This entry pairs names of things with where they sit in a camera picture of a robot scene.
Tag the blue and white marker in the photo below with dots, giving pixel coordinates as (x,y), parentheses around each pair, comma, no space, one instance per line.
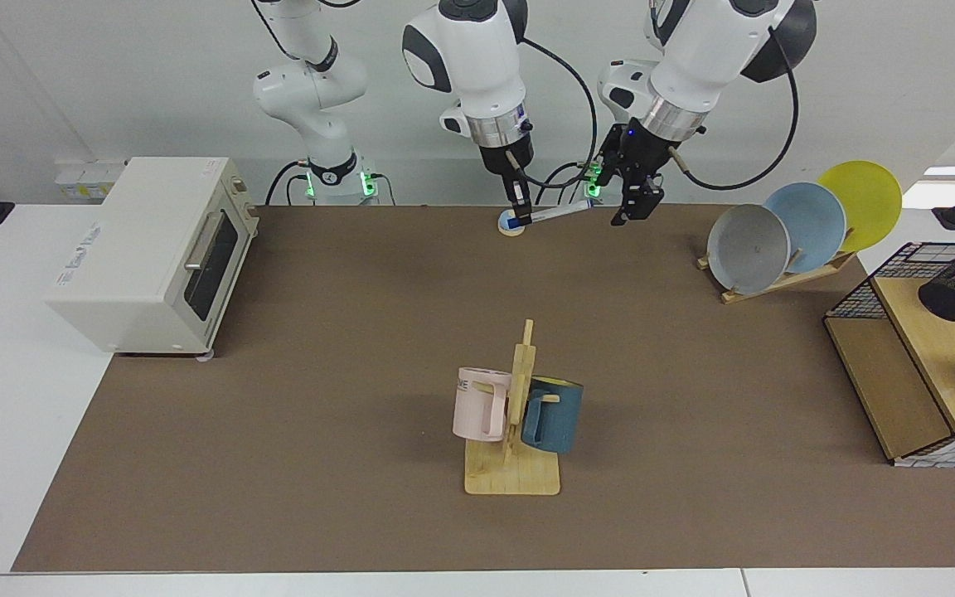
(560,212)

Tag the small blue round thing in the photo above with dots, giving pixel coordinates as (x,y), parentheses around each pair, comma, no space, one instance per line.
(512,232)

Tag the grey plate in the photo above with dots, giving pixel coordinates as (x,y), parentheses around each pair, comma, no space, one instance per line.
(747,249)

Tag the wooden plate rack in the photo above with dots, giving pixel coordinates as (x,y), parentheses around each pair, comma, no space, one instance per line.
(776,284)

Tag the light blue plate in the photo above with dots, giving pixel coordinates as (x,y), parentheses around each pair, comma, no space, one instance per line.
(813,220)

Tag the pink mug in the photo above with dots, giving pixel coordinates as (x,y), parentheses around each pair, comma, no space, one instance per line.
(473,410)

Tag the dark teal mug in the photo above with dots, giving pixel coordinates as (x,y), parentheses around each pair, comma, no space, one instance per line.
(560,419)

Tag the yellow plate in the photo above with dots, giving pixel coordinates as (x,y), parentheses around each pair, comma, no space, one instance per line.
(867,199)

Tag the brown table cloth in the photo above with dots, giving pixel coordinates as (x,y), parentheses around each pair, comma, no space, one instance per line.
(320,373)

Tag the wooden cup stand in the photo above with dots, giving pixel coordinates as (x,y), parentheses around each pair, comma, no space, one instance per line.
(519,477)

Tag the pale toaster oven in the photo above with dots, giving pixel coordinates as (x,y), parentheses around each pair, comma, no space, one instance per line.
(138,249)

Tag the white wall socket strip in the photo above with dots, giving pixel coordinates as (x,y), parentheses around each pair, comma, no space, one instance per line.
(84,178)

